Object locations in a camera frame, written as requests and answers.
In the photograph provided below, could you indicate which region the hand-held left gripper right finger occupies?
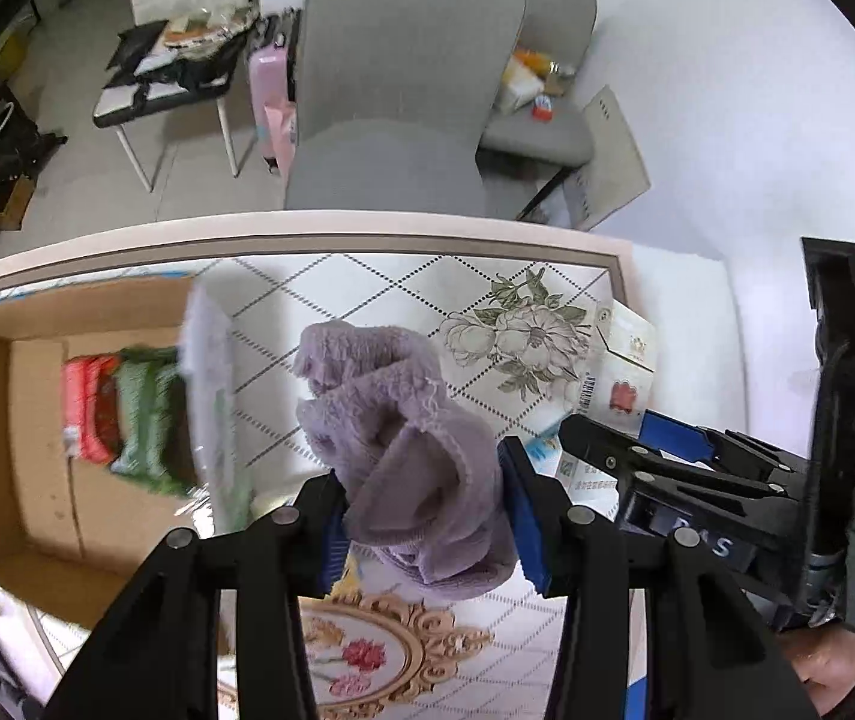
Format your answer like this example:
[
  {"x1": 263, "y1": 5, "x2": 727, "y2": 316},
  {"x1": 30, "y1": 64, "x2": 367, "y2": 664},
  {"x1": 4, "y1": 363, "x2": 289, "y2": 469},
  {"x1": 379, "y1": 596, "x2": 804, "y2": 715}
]
[{"x1": 497, "y1": 435, "x2": 820, "y2": 720}]

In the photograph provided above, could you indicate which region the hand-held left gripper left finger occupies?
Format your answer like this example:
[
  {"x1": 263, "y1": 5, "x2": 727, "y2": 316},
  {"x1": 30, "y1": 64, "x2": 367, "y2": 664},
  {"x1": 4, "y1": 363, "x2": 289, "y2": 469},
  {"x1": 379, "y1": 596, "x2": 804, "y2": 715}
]
[{"x1": 44, "y1": 471, "x2": 352, "y2": 720}]

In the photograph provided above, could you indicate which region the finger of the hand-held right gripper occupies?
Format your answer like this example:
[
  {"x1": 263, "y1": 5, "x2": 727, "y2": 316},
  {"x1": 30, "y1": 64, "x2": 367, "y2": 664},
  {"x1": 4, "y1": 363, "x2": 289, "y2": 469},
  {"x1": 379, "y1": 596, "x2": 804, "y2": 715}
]
[
  {"x1": 637, "y1": 410, "x2": 803, "y2": 475},
  {"x1": 557, "y1": 415, "x2": 781, "y2": 500}
]

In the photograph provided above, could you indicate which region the purple fluffy sock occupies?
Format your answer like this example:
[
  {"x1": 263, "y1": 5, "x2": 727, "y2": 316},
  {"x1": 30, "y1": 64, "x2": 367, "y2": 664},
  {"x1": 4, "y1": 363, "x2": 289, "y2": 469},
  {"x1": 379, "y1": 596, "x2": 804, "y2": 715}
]
[{"x1": 294, "y1": 321, "x2": 520, "y2": 604}]

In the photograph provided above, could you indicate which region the brown cardboard box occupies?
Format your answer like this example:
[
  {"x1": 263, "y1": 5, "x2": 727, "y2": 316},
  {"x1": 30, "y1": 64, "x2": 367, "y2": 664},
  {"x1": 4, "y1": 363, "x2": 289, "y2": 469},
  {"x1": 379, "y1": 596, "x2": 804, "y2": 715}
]
[{"x1": 0, "y1": 274, "x2": 248, "y2": 631}]

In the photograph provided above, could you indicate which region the person's right hand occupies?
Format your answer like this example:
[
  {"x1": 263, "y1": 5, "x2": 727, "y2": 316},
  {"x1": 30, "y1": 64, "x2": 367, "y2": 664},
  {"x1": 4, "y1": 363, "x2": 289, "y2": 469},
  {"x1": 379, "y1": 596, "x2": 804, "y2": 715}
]
[{"x1": 778, "y1": 624, "x2": 855, "y2": 700}]

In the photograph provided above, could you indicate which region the white and green packet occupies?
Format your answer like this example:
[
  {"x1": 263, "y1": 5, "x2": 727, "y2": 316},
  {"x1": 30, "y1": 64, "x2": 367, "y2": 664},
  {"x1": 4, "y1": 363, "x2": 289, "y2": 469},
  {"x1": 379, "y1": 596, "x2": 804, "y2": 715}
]
[{"x1": 528, "y1": 435, "x2": 627, "y2": 520}]

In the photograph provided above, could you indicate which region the white carton with red print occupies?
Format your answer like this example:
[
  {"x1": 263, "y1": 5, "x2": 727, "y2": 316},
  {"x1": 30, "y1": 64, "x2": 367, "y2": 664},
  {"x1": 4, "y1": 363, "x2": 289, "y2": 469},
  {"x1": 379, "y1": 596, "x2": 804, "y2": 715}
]
[{"x1": 575, "y1": 298, "x2": 661, "y2": 422}]

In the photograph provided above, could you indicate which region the white foam sheet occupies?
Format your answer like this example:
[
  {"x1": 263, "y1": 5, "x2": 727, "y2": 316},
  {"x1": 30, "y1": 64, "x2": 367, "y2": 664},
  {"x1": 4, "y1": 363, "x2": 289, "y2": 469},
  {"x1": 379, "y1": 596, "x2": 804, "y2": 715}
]
[{"x1": 622, "y1": 238, "x2": 751, "y2": 436}]

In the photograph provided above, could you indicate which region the clear plastic bag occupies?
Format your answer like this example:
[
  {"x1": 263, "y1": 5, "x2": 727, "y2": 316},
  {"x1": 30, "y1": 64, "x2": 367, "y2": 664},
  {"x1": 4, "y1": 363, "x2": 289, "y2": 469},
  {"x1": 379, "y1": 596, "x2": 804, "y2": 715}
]
[{"x1": 178, "y1": 281, "x2": 254, "y2": 535}]

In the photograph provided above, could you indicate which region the green fluffy sock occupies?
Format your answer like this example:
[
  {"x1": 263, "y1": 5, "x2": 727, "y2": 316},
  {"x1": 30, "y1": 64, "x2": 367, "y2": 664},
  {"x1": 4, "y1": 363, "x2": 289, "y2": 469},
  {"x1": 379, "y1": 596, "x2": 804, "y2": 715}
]
[{"x1": 110, "y1": 345, "x2": 199, "y2": 497}]

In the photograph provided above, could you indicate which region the floral tablecloth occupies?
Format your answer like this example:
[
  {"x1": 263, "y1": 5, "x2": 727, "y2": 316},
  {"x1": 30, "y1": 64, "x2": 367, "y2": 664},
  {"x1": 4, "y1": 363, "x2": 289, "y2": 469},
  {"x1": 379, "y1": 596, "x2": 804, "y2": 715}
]
[{"x1": 0, "y1": 253, "x2": 657, "y2": 720}]

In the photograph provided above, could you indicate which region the red fluffy sock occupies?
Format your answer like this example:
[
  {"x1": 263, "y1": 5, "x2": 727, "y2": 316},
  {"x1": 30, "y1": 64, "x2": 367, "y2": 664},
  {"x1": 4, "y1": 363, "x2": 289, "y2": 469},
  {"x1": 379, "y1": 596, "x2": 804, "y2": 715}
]
[{"x1": 61, "y1": 355, "x2": 122, "y2": 466}]

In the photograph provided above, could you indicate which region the flat grey cardboard sheet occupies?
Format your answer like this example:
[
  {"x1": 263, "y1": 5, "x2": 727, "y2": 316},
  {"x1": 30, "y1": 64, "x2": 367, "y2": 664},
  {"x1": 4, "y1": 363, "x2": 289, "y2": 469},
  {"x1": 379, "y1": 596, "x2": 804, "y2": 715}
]
[{"x1": 563, "y1": 85, "x2": 653, "y2": 232}]

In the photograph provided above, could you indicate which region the small grey fabric chair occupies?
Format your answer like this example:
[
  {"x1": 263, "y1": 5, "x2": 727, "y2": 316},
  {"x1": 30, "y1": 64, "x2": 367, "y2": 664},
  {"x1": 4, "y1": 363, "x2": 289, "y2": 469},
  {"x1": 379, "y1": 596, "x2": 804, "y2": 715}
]
[{"x1": 476, "y1": 0, "x2": 599, "y2": 222}]

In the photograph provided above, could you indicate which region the white and orange bag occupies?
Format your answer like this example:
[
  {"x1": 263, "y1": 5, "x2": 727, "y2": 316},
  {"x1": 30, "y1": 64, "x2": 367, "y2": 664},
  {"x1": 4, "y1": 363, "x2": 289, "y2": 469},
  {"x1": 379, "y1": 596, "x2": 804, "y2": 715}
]
[{"x1": 493, "y1": 49, "x2": 550, "y2": 115}]

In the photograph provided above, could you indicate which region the large grey fabric chair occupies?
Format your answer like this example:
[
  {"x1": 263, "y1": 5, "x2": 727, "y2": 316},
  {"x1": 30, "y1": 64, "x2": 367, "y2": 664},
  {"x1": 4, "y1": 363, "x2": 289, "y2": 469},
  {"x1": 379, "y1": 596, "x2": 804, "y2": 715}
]
[{"x1": 284, "y1": 0, "x2": 527, "y2": 220}]

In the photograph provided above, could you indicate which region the pink suitcase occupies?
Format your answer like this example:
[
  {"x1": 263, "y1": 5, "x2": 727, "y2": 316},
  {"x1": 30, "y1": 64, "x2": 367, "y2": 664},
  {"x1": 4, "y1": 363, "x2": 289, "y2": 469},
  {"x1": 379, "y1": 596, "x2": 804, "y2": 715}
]
[{"x1": 248, "y1": 9, "x2": 302, "y2": 175}]

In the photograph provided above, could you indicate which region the black bag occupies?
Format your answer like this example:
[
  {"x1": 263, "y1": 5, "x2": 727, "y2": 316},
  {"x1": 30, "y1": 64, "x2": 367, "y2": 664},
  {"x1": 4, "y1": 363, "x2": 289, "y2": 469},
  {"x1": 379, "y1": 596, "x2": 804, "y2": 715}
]
[{"x1": 106, "y1": 19, "x2": 257, "y2": 95}]

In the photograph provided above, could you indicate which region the white chair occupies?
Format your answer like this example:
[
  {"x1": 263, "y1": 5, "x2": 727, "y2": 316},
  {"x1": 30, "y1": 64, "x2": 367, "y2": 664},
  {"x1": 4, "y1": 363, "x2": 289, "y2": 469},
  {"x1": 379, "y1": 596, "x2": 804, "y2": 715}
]
[{"x1": 92, "y1": 0, "x2": 263, "y2": 194}]

